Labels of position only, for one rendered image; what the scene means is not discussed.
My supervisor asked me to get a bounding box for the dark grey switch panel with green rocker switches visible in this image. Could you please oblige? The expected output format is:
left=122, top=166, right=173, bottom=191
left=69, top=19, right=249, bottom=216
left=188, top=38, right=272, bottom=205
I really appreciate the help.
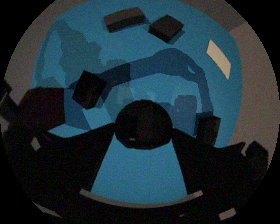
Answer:
left=114, top=99, right=174, bottom=149

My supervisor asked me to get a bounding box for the beige flat rectangular block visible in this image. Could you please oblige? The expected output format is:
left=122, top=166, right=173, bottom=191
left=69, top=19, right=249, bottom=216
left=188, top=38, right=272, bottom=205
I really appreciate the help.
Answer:
left=205, top=39, right=231, bottom=79

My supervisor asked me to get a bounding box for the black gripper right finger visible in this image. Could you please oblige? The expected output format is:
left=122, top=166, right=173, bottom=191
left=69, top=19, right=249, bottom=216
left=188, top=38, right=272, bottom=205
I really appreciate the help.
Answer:
left=171, top=128, right=245, bottom=194

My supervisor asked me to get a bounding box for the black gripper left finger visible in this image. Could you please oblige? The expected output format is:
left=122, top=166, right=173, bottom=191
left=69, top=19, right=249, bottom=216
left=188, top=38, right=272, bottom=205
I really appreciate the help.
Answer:
left=34, top=122, right=115, bottom=192

